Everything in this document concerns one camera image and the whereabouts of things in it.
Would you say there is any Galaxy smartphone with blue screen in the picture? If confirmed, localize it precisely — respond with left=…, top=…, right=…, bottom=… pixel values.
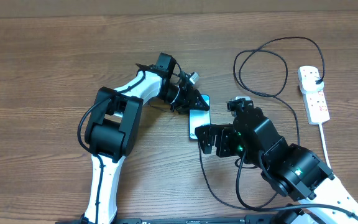
left=189, top=110, right=211, bottom=140

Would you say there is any white power strip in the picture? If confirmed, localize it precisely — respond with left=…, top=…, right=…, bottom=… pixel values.
left=297, top=65, right=331, bottom=126

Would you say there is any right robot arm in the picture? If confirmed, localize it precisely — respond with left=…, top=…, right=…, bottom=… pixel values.
left=195, top=101, right=358, bottom=223

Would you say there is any white charger plug adapter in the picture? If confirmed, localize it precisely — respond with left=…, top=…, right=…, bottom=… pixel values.
left=300, top=77, right=324, bottom=94

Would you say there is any black USB charging cable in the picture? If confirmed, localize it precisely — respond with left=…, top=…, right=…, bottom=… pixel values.
left=197, top=36, right=326, bottom=212

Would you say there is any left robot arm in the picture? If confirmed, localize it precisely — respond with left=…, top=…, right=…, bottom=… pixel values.
left=77, top=53, right=209, bottom=223

